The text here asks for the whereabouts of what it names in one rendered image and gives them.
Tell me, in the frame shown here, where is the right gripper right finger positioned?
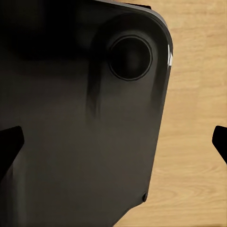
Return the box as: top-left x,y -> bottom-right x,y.
212,126 -> 227,164

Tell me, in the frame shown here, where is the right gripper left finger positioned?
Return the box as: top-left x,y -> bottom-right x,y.
0,126 -> 25,182

